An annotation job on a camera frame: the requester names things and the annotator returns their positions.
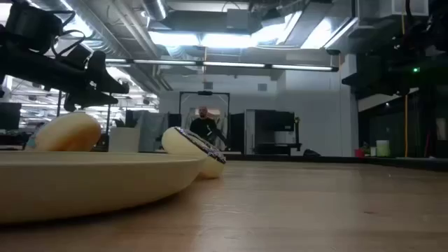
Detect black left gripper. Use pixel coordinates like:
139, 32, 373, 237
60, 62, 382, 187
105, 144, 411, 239
0, 45, 130, 113

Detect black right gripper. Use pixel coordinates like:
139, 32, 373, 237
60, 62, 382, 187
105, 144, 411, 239
341, 52, 421, 97

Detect large blue iced donut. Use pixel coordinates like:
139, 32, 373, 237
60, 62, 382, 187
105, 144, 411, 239
24, 111, 102, 152

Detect white pot with plant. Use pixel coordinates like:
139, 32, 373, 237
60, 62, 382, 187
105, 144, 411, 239
108, 120, 141, 153

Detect grey covered machine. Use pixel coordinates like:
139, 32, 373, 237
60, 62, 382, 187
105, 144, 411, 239
134, 110, 169, 153

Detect white plastic container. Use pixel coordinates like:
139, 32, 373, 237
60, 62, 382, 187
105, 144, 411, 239
376, 139, 391, 158

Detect black computer monitor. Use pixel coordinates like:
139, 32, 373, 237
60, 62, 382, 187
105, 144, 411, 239
0, 101, 22, 131

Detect white ceiling unit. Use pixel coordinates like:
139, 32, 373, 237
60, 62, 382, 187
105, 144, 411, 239
379, 0, 430, 18

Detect black equipment cabinet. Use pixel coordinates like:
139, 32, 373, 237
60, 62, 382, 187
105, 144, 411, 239
244, 108, 302, 156

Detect beige round plate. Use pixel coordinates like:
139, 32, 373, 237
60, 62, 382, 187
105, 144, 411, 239
0, 150, 207, 225

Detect large chocolate sprinkled donut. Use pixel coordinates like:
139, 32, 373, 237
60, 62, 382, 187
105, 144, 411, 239
161, 126, 227, 180

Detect person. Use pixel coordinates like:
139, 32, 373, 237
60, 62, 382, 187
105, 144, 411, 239
189, 106, 228, 146

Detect long overhead light bar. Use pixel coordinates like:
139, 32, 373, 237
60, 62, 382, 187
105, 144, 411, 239
104, 57, 340, 73

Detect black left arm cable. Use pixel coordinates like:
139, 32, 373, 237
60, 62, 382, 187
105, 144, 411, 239
51, 9, 95, 59

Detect yellow extension cable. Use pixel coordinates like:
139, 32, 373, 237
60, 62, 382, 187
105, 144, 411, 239
400, 13, 410, 158

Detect black aluminium table frame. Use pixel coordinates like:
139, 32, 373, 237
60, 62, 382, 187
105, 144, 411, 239
223, 153, 448, 172

